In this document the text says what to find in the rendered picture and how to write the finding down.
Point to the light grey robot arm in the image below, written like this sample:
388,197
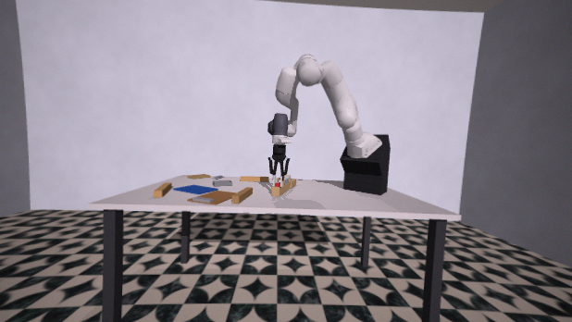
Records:
360,144

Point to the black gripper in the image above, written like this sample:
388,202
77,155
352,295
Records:
279,155

